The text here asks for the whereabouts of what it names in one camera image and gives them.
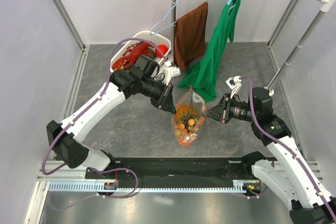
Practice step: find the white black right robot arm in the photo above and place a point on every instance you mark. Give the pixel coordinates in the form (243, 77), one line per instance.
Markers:
(307, 200)

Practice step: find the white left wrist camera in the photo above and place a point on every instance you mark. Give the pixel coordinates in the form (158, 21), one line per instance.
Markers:
(169, 71)

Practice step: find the light blue wire hanger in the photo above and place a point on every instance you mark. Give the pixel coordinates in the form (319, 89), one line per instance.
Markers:
(172, 12)

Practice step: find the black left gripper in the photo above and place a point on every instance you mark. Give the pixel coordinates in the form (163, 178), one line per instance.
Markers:
(164, 100)

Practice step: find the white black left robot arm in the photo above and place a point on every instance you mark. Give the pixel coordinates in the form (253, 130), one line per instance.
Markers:
(144, 77)

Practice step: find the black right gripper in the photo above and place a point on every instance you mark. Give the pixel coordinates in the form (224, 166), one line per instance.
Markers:
(221, 112)

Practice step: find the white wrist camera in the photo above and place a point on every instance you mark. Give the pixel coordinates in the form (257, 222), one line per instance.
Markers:
(234, 84)
(169, 71)

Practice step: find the dark green plastic avocado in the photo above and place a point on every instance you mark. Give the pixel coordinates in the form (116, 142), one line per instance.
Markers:
(151, 53)

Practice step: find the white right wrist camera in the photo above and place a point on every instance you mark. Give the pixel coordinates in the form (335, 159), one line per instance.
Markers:
(234, 84)

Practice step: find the clear zip top bag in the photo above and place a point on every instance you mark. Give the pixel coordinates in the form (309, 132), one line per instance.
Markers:
(193, 99)

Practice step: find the tan plastic longan bunch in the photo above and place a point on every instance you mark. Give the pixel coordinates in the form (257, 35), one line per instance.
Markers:
(187, 130)

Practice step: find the white slotted cable duct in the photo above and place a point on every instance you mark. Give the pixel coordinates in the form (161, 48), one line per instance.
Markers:
(104, 187)

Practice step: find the white perforated plastic basket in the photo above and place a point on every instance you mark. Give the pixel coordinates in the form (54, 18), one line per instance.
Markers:
(155, 39)

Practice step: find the red plastic tomato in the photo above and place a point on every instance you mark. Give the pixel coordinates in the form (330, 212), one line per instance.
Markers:
(161, 50)

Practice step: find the orange plastic orange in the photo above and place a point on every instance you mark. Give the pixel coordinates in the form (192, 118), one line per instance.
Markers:
(185, 142)

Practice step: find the green t-shirt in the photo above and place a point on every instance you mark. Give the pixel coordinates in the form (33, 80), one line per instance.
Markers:
(202, 76)

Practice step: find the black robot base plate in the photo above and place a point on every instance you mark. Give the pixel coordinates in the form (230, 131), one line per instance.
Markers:
(187, 171)

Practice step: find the brown towel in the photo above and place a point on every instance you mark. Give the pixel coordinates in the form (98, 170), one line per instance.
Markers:
(189, 41)

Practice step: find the red plastic lobster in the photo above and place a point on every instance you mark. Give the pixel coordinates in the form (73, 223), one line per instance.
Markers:
(131, 55)

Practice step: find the orange plastic pineapple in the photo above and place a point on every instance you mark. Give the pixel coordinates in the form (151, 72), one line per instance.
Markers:
(185, 113)

